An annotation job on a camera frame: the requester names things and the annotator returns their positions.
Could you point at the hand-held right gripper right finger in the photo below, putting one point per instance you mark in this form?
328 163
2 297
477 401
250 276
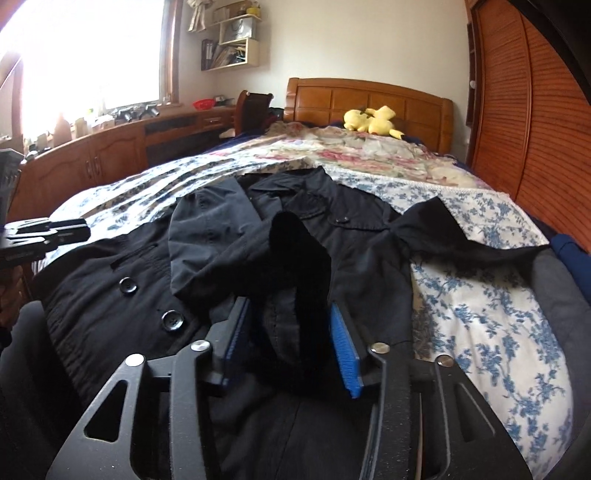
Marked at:
344 350

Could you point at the yellow plush toy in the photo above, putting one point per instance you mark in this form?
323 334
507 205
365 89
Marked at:
371 121

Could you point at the white wall shelf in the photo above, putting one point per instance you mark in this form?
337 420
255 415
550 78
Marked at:
238 50

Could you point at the white paper bag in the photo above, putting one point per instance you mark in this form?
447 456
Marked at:
236 29

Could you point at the black coat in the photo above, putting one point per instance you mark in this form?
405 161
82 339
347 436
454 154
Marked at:
138 249

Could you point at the grey metal fixture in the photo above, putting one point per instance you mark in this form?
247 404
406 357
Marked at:
138 113

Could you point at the red basket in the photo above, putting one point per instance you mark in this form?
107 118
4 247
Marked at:
203 105

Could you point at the wooden headboard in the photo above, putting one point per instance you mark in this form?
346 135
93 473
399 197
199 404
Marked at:
323 99

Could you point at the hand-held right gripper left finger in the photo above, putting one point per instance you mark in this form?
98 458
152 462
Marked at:
233 344

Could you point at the blue floral bedsheet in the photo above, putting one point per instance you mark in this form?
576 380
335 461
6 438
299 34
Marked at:
485 323

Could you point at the pink floral quilt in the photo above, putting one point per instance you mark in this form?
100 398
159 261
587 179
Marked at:
369 157

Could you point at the black binders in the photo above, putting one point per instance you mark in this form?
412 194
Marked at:
207 54

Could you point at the dark wooden chair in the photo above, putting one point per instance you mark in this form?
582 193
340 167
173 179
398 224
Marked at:
251 113

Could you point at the wooden slatted wardrobe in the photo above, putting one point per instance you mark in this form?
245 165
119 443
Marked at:
521 106

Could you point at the window with wooden frame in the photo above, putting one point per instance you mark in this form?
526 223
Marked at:
92 55

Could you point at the brown bottle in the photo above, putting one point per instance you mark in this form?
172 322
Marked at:
62 129

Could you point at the wooden cabinet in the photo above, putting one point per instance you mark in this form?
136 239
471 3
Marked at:
106 152

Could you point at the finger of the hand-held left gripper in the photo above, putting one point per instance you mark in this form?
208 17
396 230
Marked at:
69 230

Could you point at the grey cloth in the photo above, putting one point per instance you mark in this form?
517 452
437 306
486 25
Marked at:
554 314

